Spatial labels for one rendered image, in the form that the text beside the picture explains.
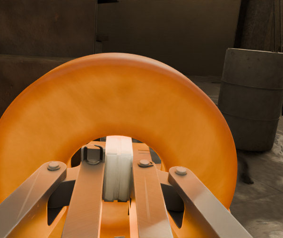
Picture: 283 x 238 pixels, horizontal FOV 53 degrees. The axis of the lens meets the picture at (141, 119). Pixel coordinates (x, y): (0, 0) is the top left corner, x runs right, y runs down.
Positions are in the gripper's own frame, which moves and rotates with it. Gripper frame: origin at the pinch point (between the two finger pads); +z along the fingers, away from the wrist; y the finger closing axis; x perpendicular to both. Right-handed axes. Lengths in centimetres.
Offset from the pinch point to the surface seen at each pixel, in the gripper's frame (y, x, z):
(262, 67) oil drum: 121, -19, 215
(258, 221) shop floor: 82, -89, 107
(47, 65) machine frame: -10.4, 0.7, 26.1
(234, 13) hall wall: 314, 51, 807
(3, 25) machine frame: -17.6, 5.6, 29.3
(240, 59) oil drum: 106, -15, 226
